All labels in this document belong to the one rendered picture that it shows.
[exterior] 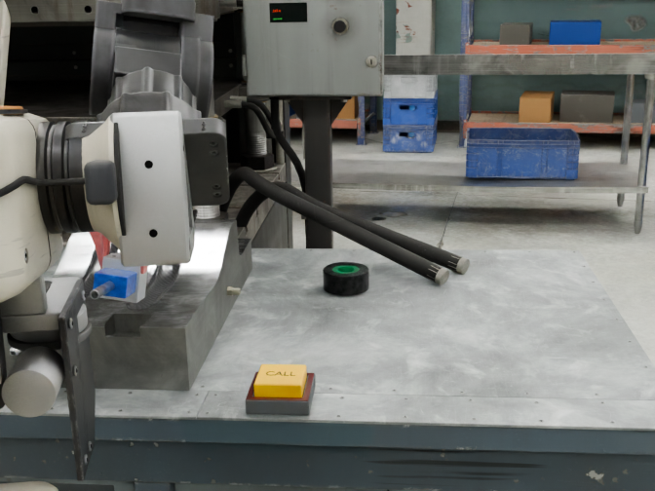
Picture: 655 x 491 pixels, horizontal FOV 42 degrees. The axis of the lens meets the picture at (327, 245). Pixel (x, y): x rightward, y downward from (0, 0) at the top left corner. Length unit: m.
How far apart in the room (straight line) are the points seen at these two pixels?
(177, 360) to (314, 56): 0.93
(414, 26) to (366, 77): 5.52
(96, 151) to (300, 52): 1.29
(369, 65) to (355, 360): 0.83
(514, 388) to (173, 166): 0.66
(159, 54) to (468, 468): 0.68
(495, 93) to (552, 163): 2.95
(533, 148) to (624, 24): 3.07
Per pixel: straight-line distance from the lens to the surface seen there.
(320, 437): 1.09
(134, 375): 1.17
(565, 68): 4.54
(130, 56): 0.74
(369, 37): 1.88
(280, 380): 1.09
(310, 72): 1.90
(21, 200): 0.61
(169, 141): 0.63
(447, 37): 7.67
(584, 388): 1.18
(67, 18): 1.95
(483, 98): 7.70
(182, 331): 1.13
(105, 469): 1.23
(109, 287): 1.08
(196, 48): 0.77
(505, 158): 4.78
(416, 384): 1.16
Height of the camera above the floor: 1.32
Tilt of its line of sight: 17 degrees down
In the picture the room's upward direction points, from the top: 1 degrees counter-clockwise
